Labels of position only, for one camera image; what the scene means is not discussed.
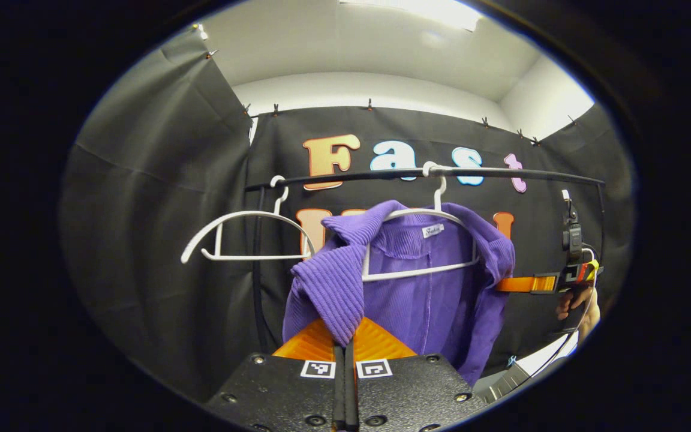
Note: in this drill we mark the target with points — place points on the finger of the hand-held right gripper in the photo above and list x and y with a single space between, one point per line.
525 284

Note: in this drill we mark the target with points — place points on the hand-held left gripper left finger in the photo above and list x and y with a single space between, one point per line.
285 390

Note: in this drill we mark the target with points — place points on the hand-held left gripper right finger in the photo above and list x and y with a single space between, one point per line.
411 390

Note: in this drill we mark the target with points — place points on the purple ribbed jacket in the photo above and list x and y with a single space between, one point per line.
417 300

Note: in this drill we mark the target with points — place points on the black clothes rack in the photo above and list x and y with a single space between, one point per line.
501 173

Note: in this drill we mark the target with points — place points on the white clothes hanger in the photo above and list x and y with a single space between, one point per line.
255 258
417 271

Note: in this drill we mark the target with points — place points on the white cabinet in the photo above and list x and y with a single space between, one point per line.
543 360

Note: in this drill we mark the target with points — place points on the black backdrop cloth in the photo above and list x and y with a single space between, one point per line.
159 210

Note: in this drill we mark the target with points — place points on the row of small backdrop clips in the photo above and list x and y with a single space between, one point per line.
369 105

